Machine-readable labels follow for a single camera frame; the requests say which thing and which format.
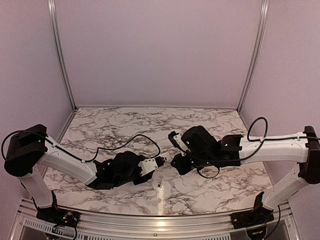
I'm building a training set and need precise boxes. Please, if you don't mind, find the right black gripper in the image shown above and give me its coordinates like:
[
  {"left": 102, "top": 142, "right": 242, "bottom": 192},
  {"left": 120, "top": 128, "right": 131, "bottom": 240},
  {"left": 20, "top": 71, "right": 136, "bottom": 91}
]
[{"left": 171, "top": 151, "right": 215, "bottom": 175}]

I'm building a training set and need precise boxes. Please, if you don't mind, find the white battery cover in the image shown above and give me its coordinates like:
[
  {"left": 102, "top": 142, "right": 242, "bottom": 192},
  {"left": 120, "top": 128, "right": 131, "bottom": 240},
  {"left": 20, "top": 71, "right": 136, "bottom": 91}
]
[{"left": 156, "top": 176, "right": 164, "bottom": 188}]

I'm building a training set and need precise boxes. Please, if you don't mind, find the white remote control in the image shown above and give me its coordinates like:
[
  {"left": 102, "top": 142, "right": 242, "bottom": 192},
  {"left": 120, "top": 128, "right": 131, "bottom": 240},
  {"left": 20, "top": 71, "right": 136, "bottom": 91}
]
[{"left": 160, "top": 152, "right": 170, "bottom": 166}]

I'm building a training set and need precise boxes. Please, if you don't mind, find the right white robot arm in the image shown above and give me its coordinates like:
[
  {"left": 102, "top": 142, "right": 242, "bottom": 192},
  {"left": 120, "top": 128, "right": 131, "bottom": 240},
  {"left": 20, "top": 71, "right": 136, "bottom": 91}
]
[{"left": 168, "top": 125, "right": 320, "bottom": 224}]

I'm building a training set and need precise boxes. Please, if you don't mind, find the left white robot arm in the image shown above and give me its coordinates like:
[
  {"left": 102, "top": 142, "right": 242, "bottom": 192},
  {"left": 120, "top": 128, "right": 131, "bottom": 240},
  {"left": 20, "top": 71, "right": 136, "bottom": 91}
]
[{"left": 1, "top": 124, "right": 158, "bottom": 223}]

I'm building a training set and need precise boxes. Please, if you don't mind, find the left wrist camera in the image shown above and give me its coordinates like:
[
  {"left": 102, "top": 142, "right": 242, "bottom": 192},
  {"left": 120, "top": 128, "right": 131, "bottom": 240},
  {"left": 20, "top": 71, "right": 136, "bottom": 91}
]
[{"left": 138, "top": 156, "right": 162, "bottom": 176}]

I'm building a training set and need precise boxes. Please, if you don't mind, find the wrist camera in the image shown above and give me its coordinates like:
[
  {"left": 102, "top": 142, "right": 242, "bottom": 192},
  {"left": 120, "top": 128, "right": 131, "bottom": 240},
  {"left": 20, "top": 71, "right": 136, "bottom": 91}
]
[
  {"left": 168, "top": 131, "right": 188, "bottom": 152},
  {"left": 138, "top": 156, "right": 162, "bottom": 176}
]

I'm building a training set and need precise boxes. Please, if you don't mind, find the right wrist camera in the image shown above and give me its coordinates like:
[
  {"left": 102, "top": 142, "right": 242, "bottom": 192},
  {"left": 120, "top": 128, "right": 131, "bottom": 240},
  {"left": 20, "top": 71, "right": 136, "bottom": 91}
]
[{"left": 168, "top": 131, "right": 188, "bottom": 152}]

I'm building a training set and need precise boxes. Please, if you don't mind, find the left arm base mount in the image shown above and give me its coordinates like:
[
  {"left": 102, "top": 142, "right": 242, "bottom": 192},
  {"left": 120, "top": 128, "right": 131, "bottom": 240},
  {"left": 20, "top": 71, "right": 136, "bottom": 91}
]
[{"left": 36, "top": 208, "right": 80, "bottom": 228}]

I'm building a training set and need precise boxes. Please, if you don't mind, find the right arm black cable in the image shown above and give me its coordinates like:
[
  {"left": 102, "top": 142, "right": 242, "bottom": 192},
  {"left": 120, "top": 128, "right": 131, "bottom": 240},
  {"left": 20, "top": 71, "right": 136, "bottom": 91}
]
[{"left": 194, "top": 116, "right": 269, "bottom": 179}]

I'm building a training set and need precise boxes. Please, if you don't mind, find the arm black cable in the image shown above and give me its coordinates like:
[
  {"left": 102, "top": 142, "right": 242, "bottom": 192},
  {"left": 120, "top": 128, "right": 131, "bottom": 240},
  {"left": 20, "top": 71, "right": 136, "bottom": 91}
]
[
  {"left": 1, "top": 129, "right": 162, "bottom": 163},
  {"left": 194, "top": 116, "right": 269, "bottom": 179}
]

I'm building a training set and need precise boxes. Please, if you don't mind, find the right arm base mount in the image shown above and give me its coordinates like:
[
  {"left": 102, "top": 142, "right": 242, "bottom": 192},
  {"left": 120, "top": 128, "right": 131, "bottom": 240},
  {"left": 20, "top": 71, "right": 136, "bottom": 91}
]
[{"left": 230, "top": 207, "right": 275, "bottom": 229}]

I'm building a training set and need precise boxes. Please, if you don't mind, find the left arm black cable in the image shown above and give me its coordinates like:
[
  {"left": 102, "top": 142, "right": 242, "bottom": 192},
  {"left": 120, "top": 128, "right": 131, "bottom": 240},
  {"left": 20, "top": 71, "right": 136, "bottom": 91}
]
[{"left": 1, "top": 129, "right": 162, "bottom": 163}]

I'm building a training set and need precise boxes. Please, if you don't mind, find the front aluminium rail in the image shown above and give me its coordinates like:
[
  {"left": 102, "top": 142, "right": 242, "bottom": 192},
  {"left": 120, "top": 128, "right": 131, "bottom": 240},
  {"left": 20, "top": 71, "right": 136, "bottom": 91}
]
[{"left": 14, "top": 202, "right": 298, "bottom": 240}]

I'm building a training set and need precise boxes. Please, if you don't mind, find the right aluminium frame post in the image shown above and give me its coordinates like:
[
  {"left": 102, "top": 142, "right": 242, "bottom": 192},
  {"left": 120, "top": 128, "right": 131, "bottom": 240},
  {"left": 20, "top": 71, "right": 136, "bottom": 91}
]
[{"left": 236, "top": 0, "right": 270, "bottom": 115}]

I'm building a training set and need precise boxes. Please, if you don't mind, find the aluminium frame post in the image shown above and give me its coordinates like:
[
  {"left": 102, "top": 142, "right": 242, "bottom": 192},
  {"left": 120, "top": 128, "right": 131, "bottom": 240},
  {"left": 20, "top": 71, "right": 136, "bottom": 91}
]
[
  {"left": 47, "top": 0, "right": 77, "bottom": 112},
  {"left": 236, "top": 0, "right": 270, "bottom": 115}
]

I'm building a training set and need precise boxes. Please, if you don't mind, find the left aluminium frame post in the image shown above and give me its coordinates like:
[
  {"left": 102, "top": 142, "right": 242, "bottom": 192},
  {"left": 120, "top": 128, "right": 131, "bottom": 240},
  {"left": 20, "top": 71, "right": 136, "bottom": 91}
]
[{"left": 47, "top": 0, "right": 77, "bottom": 112}]

